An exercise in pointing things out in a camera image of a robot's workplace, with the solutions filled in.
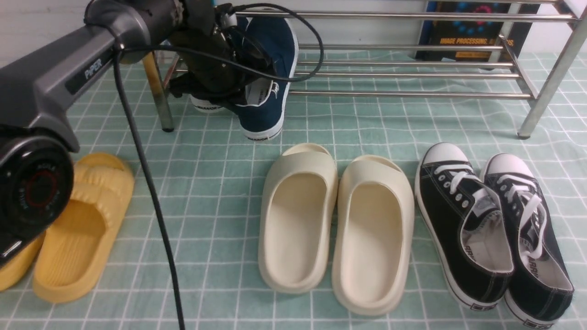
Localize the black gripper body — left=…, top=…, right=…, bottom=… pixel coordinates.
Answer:
left=168, top=0, right=276, bottom=106

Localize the navy slip-on shoe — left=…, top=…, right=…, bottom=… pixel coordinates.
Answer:
left=228, top=16, right=299, bottom=141
left=189, top=96, right=225, bottom=114

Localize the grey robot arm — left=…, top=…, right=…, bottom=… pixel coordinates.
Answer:
left=1, top=0, right=277, bottom=267

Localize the steel shoe rack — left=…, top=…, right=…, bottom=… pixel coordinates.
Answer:
left=142, top=4, right=586, bottom=139

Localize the green checkered cloth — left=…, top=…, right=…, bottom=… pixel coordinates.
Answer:
left=1, top=54, right=587, bottom=330

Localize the left cream slipper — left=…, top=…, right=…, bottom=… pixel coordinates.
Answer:
left=258, top=143, right=338, bottom=294

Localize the cream slipper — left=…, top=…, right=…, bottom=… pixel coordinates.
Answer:
left=258, top=143, right=338, bottom=294
left=332, top=155, right=415, bottom=316

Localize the right yellow slipper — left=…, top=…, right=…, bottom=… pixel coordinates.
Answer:
left=32, top=153, right=135, bottom=303

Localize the yellow slipper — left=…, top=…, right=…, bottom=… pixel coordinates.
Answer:
left=0, top=233, right=45, bottom=291
left=32, top=153, right=135, bottom=303

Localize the right cream slipper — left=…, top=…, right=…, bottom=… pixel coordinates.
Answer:
left=332, top=155, right=415, bottom=316

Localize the left yellow slipper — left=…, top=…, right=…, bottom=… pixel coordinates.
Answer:
left=0, top=233, right=45, bottom=291

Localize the dark image processing book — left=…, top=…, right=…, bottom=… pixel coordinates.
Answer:
left=415, top=1, right=540, bottom=62

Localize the left black canvas sneaker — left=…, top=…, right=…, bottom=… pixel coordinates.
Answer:
left=415, top=143, right=515, bottom=311

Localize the black canvas sneaker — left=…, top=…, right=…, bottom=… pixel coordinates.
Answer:
left=415, top=143, right=515, bottom=311
left=481, top=153, right=575, bottom=330

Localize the right black canvas sneaker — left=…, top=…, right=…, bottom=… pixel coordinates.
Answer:
left=481, top=153, right=575, bottom=330

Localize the black cable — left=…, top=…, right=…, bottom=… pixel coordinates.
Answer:
left=112, top=2, right=324, bottom=330

